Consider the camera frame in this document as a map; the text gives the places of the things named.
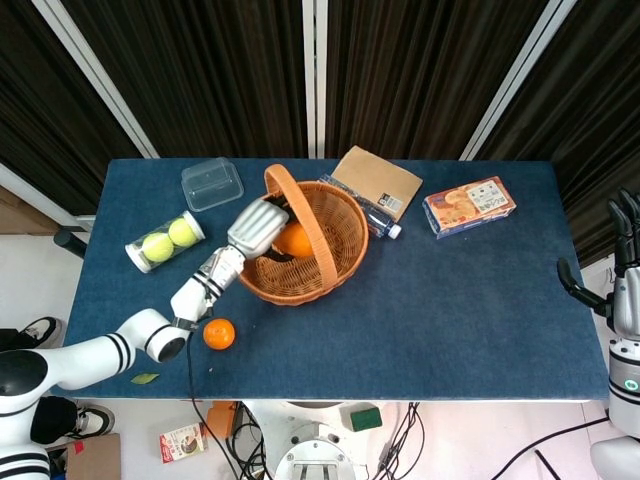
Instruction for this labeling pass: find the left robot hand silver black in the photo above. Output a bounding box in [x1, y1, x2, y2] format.
[227, 194, 297, 264]

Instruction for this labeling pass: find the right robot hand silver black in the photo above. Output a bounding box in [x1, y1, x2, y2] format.
[557, 187, 640, 341]

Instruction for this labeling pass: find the large orange fruit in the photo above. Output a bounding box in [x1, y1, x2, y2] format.
[272, 222, 315, 259]

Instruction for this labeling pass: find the small orange fruit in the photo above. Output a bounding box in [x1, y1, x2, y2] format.
[202, 317, 237, 352]

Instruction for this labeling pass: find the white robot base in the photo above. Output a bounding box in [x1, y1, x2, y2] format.
[244, 399, 396, 480]

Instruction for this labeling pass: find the clear plastic food container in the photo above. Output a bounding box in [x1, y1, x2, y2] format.
[180, 156, 245, 213]

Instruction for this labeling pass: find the yellow tennis ball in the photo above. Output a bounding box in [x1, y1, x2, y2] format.
[168, 218, 199, 248]
[142, 232, 175, 264]

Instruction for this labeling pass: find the clear plastic water bottle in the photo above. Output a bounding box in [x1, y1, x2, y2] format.
[319, 173, 403, 240]

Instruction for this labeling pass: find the brown cardboard envelope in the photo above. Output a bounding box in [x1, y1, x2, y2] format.
[330, 145, 424, 224]

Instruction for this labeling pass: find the clear tennis ball tube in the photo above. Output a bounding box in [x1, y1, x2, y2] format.
[124, 210, 207, 275]

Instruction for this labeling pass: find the dark pleated curtain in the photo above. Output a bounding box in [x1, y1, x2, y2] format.
[477, 0, 640, 254]
[0, 0, 144, 216]
[324, 0, 551, 161]
[59, 0, 307, 159]

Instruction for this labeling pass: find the orange snack box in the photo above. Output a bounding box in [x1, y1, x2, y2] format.
[422, 175, 518, 240]

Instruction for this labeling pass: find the blue felt table cover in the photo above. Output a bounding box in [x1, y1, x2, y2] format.
[63, 158, 611, 403]

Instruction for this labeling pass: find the orange plastic object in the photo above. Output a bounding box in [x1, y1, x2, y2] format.
[205, 401, 237, 441]

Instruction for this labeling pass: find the green block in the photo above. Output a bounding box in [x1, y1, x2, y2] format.
[349, 407, 384, 433]

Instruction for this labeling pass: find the small red white box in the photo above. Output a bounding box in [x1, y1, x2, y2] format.
[159, 422, 209, 465]

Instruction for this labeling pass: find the brown cardboard box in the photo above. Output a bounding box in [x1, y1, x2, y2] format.
[0, 185, 61, 236]

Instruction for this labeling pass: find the white black sneaker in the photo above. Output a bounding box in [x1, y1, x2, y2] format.
[74, 405, 116, 435]
[17, 316, 64, 350]

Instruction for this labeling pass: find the brown cardboard sheet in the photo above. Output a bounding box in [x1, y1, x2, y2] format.
[66, 433, 123, 480]

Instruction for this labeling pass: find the orange wicker basket with handle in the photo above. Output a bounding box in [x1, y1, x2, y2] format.
[237, 163, 370, 307]

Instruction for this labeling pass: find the white vertical frame post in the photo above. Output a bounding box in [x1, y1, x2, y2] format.
[302, 0, 329, 159]

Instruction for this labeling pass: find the black floor cable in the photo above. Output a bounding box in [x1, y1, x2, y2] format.
[492, 417, 609, 480]

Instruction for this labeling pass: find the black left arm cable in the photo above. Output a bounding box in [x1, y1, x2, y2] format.
[185, 327, 236, 480]

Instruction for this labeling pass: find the black cylindrical post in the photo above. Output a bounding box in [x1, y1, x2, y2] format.
[53, 229, 89, 260]

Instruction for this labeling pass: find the white low frame bar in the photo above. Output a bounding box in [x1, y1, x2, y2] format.
[0, 162, 96, 229]

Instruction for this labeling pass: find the white slanted frame post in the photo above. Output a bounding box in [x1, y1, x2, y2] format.
[459, 0, 581, 161]
[30, 0, 160, 159]

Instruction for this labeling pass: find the black cable bundle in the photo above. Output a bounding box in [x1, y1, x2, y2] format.
[372, 401, 426, 480]

